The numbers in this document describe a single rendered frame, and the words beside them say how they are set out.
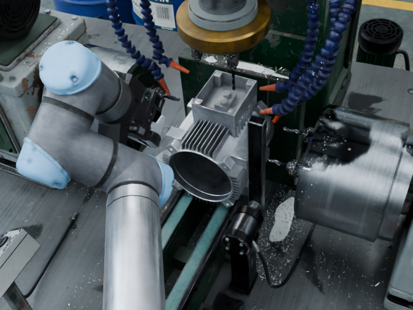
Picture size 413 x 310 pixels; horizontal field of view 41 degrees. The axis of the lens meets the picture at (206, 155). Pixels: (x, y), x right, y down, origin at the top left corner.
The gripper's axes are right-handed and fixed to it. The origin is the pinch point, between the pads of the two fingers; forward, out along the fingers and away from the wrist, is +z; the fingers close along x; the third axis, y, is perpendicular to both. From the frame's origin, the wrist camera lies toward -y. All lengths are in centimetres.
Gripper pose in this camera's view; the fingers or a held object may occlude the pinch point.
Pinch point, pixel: (151, 144)
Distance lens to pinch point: 105.2
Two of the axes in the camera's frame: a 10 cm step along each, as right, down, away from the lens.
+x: -9.1, -2.7, 3.3
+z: 2.7, 2.4, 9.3
